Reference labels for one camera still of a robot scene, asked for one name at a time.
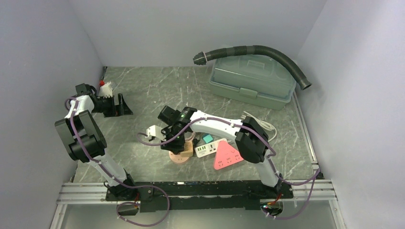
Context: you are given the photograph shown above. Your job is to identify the purple cable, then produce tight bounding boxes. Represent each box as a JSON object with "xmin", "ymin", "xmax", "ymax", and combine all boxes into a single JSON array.
[
  {"xmin": 137, "ymin": 116, "xmax": 322, "ymax": 221},
  {"xmin": 64, "ymin": 96, "xmax": 171, "ymax": 228}
]

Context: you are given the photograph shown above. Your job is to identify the green plastic storage box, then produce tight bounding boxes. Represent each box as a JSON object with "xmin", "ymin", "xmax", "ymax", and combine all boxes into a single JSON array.
[{"xmin": 209, "ymin": 55, "xmax": 296, "ymax": 110}]

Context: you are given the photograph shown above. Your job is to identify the round pink power socket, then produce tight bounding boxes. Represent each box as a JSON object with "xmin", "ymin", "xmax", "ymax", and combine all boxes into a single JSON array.
[{"xmin": 169, "ymin": 151, "xmax": 190, "ymax": 165}]

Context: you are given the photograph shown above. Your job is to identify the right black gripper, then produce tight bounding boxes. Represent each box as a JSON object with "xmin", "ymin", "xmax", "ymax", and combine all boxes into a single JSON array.
[{"xmin": 160, "ymin": 125, "xmax": 185, "ymax": 155}]

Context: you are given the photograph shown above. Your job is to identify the tan cube socket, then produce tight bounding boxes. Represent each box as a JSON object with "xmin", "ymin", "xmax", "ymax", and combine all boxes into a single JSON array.
[{"xmin": 180, "ymin": 141, "xmax": 194, "ymax": 157}]

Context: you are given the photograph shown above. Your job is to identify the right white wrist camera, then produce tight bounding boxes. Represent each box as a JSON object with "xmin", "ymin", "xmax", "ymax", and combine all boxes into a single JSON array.
[{"xmin": 146, "ymin": 125, "xmax": 166, "ymax": 142}]

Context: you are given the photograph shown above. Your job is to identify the white power strip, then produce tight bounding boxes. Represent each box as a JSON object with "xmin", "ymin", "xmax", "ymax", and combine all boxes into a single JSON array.
[{"xmin": 194, "ymin": 138, "xmax": 228, "ymax": 158}]

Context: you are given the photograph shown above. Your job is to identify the teal cube adapter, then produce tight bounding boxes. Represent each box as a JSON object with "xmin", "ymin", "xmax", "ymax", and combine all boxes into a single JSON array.
[{"xmin": 202, "ymin": 134, "xmax": 214, "ymax": 144}]

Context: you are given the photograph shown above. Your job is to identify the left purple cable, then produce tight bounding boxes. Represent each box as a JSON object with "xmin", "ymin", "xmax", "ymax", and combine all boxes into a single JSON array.
[{"xmin": 64, "ymin": 96, "xmax": 171, "ymax": 228}]

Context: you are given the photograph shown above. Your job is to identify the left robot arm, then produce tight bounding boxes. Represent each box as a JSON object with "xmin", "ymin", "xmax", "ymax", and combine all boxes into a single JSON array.
[{"xmin": 55, "ymin": 82, "xmax": 138, "ymax": 200}]

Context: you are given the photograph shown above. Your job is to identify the black power adapter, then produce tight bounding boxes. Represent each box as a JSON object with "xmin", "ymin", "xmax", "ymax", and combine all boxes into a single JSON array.
[{"xmin": 192, "ymin": 135, "xmax": 201, "ymax": 147}]

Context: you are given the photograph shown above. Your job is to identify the aluminium frame rail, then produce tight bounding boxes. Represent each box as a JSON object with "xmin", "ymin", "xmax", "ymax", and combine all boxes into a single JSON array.
[{"xmin": 56, "ymin": 179, "xmax": 338, "ymax": 205}]

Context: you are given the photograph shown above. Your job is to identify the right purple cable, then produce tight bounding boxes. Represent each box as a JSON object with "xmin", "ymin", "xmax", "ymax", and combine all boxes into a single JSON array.
[{"xmin": 137, "ymin": 116, "xmax": 322, "ymax": 221}]

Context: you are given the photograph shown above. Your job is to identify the pink triangular power strip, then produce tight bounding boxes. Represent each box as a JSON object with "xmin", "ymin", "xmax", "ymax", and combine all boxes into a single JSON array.
[{"xmin": 213, "ymin": 140, "xmax": 244, "ymax": 170}]

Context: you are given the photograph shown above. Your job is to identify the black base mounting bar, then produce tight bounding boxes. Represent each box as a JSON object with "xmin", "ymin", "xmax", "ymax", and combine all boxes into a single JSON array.
[{"xmin": 105, "ymin": 180, "xmax": 294, "ymax": 213}]

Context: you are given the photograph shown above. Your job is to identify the black corrugated hose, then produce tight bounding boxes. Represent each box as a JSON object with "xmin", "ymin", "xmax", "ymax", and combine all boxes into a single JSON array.
[{"xmin": 193, "ymin": 44, "xmax": 313, "ymax": 91}]

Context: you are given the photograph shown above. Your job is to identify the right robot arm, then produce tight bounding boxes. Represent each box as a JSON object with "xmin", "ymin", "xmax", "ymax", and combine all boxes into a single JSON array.
[{"xmin": 158, "ymin": 105, "xmax": 282, "ymax": 198}]

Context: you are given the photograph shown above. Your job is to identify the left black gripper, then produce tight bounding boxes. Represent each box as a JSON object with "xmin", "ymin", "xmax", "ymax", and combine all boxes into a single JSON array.
[{"xmin": 91, "ymin": 93, "xmax": 133, "ymax": 118}]

